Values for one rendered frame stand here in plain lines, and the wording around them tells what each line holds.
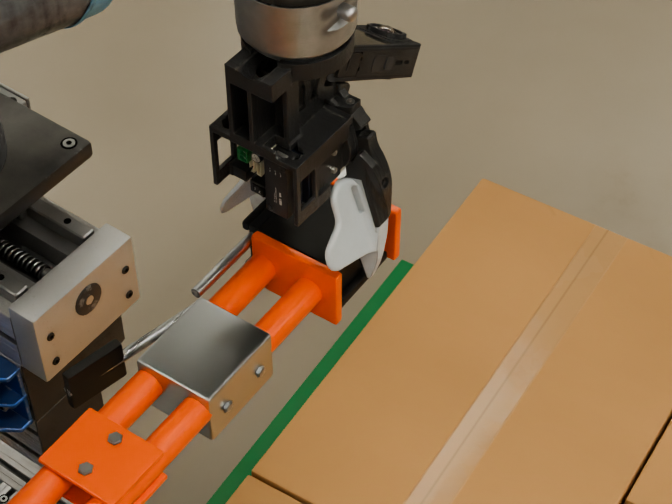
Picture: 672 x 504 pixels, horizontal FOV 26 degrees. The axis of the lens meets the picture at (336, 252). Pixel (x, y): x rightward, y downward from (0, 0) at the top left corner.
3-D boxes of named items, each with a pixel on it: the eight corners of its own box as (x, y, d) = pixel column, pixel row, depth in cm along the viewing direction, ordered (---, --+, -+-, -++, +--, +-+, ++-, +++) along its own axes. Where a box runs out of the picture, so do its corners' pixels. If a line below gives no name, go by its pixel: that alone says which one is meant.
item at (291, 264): (336, 326, 104) (336, 279, 100) (253, 283, 106) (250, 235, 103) (400, 255, 108) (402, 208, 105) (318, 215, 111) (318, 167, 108)
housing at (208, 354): (216, 445, 97) (212, 404, 94) (137, 399, 100) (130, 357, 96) (278, 377, 101) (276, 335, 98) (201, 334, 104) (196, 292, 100)
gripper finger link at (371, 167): (340, 224, 102) (300, 120, 97) (355, 210, 103) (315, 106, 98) (392, 232, 99) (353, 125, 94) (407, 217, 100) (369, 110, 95)
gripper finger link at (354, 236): (329, 315, 102) (285, 208, 97) (377, 264, 105) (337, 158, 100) (363, 322, 100) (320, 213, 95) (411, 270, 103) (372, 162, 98)
